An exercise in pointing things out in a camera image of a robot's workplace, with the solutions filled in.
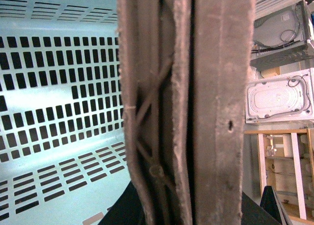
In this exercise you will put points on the light blue plastic basket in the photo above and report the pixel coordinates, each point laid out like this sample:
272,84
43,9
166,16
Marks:
62,151

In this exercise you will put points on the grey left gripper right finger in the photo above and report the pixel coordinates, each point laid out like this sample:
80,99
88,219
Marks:
222,37

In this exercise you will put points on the wooden shelf frame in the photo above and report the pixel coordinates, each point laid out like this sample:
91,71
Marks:
286,162

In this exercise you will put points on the black tray edge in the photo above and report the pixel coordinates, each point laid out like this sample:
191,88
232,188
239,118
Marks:
128,210

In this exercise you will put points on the white washing machine back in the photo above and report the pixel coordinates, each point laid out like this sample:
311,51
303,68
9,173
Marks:
283,98

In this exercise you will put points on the grey appliance back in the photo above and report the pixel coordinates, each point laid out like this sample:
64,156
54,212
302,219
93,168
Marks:
283,37

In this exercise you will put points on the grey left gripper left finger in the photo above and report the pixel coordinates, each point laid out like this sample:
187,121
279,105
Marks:
154,54

